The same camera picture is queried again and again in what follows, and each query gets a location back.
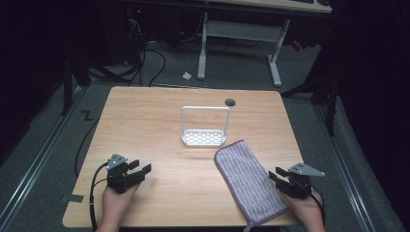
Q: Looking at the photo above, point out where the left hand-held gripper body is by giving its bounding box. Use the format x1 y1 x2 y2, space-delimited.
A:
105 153 136 194

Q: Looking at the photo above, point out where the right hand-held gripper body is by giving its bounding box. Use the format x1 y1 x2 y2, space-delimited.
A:
279 161 326 199

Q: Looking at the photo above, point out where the purple striped cloth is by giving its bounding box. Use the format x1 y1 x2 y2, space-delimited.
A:
214 138 289 232

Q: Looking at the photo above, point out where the white plastic rack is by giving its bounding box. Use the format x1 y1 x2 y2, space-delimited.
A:
180 104 232 148

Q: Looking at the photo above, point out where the person's right hand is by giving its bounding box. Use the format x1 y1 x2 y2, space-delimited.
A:
280 188 324 227

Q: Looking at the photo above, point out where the black tape strip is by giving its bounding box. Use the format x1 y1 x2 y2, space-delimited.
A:
60 192 85 204

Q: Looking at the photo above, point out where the black metal stand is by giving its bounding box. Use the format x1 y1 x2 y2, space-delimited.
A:
60 56 93 116
279 75 340 137

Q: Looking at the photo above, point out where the black computer tower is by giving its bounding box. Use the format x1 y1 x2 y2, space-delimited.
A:
104 4 148 67

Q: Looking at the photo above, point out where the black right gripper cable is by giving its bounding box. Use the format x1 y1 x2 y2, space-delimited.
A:
309 186 327 227

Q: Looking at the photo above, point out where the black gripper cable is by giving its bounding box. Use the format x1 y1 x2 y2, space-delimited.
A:
89 161 109 232
309 186 327 227

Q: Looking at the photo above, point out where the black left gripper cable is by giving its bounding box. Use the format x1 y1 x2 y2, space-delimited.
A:
89 161 109 232

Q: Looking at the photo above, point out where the black floor cable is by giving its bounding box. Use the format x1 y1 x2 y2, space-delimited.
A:
73 117 102 178

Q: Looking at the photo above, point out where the metal floor rail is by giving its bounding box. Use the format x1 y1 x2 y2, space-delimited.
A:
0 86 85 230
313 104 378 232

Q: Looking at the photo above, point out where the bundle of black cables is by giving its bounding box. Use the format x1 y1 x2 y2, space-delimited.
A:
88 17 167 88

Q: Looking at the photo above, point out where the white frame desk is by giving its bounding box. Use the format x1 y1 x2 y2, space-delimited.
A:
196 0 334 88

